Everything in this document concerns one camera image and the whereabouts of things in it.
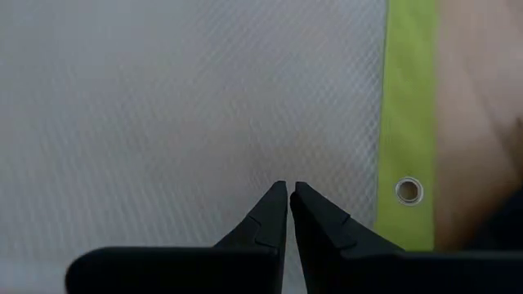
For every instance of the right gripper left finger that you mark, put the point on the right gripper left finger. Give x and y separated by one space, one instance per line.
184 271

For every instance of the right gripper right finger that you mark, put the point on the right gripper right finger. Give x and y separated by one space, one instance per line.
388 273

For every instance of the white mesh pouch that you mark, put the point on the white mesh pouch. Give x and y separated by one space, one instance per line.
163 122

